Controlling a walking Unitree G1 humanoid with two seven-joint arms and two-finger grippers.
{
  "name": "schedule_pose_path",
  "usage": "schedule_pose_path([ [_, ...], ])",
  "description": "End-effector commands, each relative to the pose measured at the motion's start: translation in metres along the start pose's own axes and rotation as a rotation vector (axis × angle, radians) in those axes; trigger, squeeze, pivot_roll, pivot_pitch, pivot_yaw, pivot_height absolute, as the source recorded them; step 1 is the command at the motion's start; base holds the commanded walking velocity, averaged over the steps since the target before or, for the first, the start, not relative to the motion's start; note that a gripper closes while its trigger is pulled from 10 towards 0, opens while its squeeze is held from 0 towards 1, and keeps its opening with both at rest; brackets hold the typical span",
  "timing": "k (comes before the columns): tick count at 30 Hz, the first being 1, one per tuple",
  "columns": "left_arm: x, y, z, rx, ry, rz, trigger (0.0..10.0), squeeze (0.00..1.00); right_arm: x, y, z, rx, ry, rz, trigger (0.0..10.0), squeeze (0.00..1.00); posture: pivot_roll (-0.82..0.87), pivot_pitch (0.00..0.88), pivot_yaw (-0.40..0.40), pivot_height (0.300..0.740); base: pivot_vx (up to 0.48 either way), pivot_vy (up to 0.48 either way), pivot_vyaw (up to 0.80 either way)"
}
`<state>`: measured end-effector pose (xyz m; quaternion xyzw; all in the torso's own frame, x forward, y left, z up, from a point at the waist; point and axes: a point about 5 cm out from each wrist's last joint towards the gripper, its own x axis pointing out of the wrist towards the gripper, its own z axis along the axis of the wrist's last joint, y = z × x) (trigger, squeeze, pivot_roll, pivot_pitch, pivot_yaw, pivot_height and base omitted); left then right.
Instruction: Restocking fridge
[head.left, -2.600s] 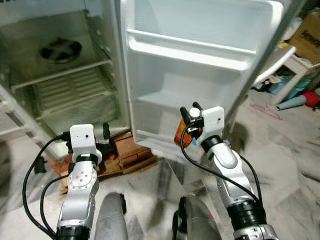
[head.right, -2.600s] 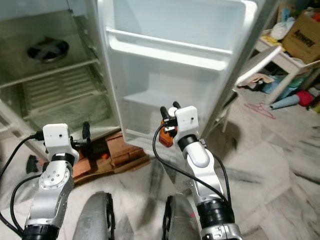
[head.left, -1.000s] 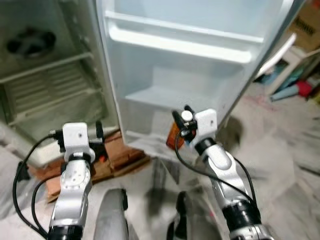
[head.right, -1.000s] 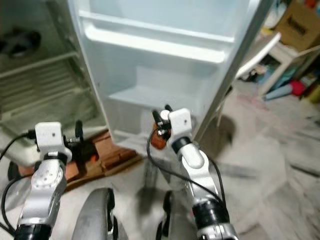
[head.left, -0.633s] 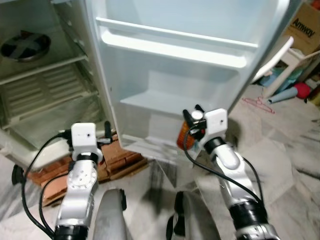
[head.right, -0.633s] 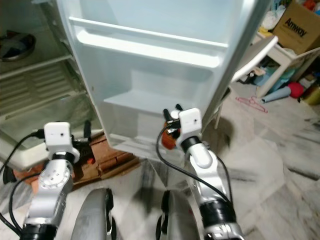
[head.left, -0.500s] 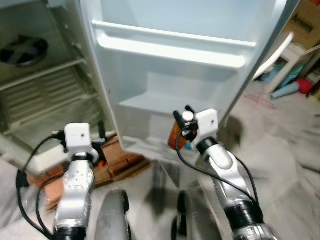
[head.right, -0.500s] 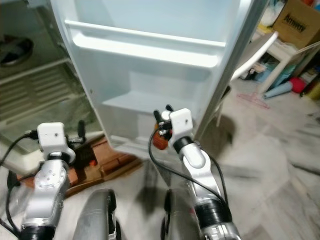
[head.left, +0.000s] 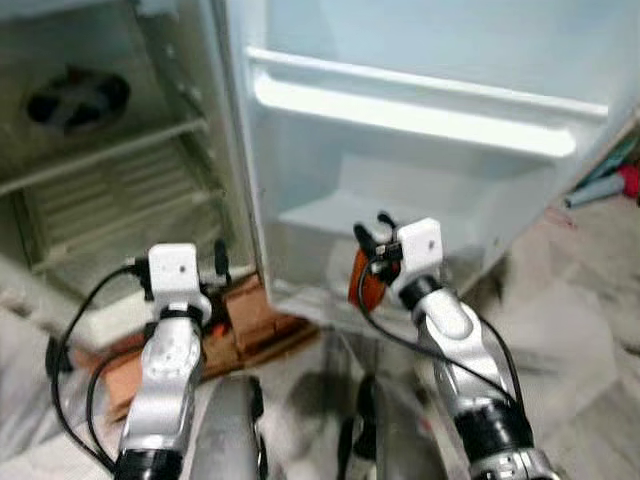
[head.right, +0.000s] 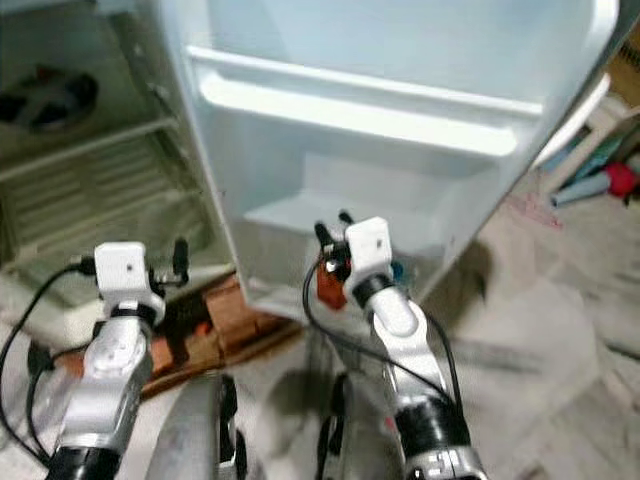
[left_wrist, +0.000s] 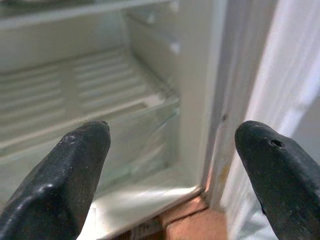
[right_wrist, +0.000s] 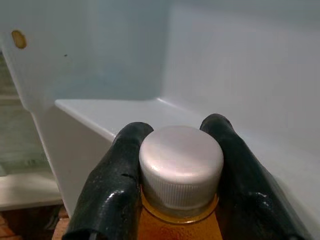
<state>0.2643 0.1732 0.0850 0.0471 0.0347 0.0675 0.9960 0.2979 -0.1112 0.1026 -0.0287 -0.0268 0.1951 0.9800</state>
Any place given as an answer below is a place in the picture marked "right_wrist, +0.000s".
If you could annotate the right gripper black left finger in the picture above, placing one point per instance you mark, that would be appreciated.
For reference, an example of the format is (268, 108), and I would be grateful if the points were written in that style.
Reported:
(110, 187)

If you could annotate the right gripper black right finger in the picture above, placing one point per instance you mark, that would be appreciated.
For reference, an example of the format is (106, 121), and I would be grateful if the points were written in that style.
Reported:
(250, 200)

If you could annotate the orange drink bottle silver cap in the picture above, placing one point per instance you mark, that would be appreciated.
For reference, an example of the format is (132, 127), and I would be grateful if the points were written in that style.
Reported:
(180, 162)

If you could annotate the grey fridge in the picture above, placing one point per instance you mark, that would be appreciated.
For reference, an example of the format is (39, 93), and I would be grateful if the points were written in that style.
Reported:
(212, 62)

